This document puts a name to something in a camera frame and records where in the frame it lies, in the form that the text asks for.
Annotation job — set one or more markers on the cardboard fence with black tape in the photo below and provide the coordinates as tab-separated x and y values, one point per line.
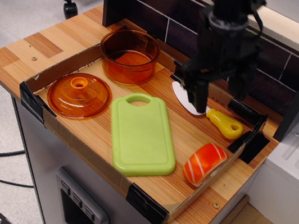
159	199

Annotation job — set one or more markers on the orange transparent pot lid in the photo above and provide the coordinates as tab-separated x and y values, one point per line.
79	96

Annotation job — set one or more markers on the white toy knife yellow handle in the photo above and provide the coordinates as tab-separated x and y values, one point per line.
228	127

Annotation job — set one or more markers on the grey toy oven front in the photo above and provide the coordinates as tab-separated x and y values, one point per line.
78	206

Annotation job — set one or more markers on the green plastic cutting board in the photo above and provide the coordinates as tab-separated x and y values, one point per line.
142	143

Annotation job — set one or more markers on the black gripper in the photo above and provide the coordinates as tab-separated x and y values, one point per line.
225	49

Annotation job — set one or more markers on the white toy sink counter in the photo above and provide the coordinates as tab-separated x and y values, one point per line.
275	190

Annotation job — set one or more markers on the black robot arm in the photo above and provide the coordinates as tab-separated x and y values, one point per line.
235	11

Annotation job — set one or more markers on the salmon nigiri sushi toy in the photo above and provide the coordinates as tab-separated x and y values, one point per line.
203	162

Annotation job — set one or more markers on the orange transparent pot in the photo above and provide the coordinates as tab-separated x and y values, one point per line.
129	56

